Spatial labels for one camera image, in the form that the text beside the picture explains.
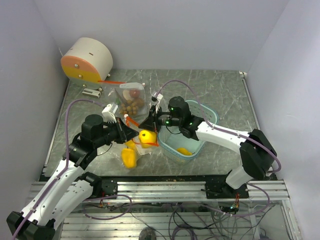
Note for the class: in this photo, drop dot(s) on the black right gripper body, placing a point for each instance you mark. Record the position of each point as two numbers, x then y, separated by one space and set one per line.
166 119

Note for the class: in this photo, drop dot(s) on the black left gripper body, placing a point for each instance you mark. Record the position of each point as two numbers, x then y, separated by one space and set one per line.
109 133

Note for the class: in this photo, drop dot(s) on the yellow orange fruit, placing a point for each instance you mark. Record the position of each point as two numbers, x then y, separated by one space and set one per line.
131 145

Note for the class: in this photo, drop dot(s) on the clear zip bag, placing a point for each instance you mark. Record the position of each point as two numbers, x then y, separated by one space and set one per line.
139 150
113 92

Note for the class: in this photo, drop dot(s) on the bunch of brown longans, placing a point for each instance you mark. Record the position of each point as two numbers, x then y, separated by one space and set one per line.
133 107

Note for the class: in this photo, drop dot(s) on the light blue fruit basket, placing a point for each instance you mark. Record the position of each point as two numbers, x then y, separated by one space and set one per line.
170 139

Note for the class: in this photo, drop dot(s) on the yellow mango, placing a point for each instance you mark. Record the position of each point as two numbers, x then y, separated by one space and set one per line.
184 151

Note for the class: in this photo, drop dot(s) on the white garlic bulb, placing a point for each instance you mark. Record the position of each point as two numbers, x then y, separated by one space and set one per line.
126 94

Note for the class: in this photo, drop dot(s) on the yellow bell pepper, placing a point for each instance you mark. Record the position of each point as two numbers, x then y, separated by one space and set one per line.
129 158

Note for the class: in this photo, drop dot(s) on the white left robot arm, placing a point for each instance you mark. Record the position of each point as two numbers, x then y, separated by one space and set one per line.
70 184

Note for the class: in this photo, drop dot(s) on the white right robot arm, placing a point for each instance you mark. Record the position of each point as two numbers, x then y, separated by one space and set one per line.
256 152

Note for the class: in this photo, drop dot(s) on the small white metal latch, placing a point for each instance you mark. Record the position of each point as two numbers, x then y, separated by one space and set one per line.
91 93

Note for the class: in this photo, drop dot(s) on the round white drawer box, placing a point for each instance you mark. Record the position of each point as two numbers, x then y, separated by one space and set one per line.
87 63

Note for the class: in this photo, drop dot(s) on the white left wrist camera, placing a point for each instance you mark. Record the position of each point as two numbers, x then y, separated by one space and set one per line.
109 112

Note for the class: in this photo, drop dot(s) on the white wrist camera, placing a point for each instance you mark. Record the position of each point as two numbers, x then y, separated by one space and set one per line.
157 98
109 112

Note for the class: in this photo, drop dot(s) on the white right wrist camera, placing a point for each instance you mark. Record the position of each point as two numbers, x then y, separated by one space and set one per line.
157 98

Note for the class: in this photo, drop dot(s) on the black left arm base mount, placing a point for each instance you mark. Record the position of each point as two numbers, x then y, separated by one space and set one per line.
102 186

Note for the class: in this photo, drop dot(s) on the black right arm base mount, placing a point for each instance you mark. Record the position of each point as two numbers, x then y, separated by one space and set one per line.
220 190

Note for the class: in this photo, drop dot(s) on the aluminium extrusion rail frame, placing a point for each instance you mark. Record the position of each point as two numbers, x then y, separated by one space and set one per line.
176 208

